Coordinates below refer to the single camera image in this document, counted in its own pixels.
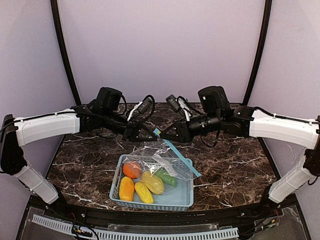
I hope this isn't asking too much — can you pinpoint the clear zip bag blue zipper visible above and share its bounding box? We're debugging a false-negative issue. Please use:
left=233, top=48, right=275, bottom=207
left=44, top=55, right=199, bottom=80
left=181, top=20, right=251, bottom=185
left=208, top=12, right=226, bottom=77
left=123, top=128, right=201, bottom=195

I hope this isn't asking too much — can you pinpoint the green toy bitter gourd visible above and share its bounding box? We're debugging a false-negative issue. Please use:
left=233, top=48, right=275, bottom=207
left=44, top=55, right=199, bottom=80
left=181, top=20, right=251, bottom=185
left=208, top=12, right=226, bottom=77
left=154, top=168, right=177, bottom=187

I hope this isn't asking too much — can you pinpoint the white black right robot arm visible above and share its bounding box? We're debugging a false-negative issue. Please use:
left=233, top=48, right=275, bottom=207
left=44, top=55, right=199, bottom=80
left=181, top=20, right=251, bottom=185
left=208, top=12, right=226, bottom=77
left=160, top=106, right=320, bottom=204

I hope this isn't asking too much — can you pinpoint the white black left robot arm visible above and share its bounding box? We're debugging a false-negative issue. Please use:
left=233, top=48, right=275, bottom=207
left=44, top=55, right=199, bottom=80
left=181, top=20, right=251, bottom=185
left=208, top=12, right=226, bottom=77
left=0, top=105, right=157, bottom=205

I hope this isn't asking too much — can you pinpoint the orange toy fruit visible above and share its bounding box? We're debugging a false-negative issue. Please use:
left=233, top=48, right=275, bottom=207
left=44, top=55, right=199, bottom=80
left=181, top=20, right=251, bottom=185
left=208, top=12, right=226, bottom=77
left=122, top=161, right=142, bottom=179

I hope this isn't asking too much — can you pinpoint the light blue perforated plastic basket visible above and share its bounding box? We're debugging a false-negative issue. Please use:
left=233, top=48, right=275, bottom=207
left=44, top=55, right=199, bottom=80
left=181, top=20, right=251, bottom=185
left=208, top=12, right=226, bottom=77
left=109, top=154, right=198, bottom=212

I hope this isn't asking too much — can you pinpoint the orange yellow toy mango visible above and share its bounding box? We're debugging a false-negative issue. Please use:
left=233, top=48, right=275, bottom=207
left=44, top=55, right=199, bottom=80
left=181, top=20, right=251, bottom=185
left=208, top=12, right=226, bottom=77
left=118, top=176, right=135, bottom=202

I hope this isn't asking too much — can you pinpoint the yellow wrinkled toy fruit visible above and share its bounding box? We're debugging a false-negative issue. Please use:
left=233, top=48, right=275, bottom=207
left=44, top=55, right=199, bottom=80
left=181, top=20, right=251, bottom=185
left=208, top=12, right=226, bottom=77
left=134, top=182, right=154, bottom=204

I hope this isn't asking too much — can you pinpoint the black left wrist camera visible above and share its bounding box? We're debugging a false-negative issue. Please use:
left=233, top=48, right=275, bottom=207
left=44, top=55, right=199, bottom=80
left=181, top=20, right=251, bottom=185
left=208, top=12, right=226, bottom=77
left=96, top=87, right=123, bottom=111

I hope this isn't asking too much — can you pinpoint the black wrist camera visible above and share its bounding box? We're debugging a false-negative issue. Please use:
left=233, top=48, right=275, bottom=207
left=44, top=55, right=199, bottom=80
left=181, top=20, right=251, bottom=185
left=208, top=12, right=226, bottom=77
left=96, top=87, right=123, bottom=111
left=197, top=86, right=231, bottom=114

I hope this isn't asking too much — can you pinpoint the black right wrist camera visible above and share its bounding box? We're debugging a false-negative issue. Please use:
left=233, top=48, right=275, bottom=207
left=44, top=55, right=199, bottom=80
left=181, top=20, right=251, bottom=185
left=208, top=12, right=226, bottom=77
left=197, top=86, right=231, bottom=114

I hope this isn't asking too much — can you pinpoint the black table front rail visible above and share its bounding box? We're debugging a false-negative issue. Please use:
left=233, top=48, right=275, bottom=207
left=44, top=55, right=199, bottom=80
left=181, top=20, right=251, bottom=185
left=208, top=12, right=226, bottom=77
left=66, top=204, right=263, bottom=226

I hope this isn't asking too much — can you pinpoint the white slotted cable duct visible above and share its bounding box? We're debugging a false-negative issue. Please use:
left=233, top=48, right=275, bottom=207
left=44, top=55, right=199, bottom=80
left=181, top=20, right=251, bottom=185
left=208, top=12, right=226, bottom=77
left=31, top=214, right=239, bottom=240

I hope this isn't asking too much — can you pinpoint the black frame post right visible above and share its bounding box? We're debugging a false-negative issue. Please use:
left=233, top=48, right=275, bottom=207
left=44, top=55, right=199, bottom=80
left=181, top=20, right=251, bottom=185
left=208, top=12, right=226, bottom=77
left=242, top=0, right=273, bottom=106

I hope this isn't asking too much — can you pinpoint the black frame post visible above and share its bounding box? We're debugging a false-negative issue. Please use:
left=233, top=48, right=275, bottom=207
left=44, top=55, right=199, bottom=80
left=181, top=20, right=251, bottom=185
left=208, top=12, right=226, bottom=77
left=50, top=0, right=82, bottom=105
left=242, top=0, right=273, bottom=106

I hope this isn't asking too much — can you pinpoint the black frame post left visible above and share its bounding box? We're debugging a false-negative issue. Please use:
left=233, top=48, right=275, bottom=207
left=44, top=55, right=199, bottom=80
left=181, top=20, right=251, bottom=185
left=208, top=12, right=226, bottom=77
left=50, top=0, right=82, bottom=105

